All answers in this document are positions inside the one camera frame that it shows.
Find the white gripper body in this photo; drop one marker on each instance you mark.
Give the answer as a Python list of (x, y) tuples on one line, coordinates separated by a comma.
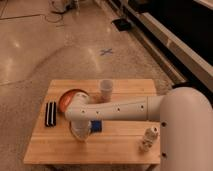
[(80, 129)]

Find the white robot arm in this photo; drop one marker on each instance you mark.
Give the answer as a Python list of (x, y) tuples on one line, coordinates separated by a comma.
[(186, 124)]

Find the blue cloth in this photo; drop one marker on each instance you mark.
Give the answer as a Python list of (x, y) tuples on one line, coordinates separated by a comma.
[(96, 126)]

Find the orange bowl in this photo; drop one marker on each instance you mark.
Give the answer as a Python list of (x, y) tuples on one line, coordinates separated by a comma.
[(67, 98)]

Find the black rectangular case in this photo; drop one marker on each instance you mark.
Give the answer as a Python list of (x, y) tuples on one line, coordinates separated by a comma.
[(50, 114)]

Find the wooden table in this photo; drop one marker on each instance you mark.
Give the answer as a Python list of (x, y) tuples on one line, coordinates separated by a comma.
[(118, 143)]

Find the translucent plastic cup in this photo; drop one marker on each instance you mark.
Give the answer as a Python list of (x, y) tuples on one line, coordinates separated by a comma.
[(106, 88)]

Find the small white bottle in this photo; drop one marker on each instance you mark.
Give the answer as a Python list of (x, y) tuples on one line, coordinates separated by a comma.
[(148, 139)]

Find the black floor plate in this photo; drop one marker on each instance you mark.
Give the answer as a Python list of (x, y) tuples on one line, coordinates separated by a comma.
[(122, 24)]

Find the white machine base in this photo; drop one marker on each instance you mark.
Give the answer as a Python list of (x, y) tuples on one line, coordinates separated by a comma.
[(62, 6)]

